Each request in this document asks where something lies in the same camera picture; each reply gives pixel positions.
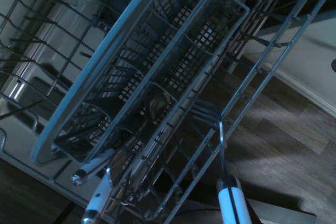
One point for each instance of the robot mounting table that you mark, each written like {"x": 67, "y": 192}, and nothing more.
{"x": 283, "y": 214}

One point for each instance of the metal spoon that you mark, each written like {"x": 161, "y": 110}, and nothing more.
{"x": 156, "y": 103}
{"x": 119, "y": 161}

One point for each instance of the white corner drawer cabinet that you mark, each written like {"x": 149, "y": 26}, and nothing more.
{"x": 309, "y": 58}

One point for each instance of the stainless dishwasher door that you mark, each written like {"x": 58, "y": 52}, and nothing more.
{"x": 61, "y": 20}

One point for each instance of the round metal cabinet knob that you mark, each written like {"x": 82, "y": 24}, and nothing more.
{"x": 334, "y": 65}

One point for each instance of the grey plastic cutlery basket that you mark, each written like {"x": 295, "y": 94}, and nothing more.
{"x": 136, "y": 58}

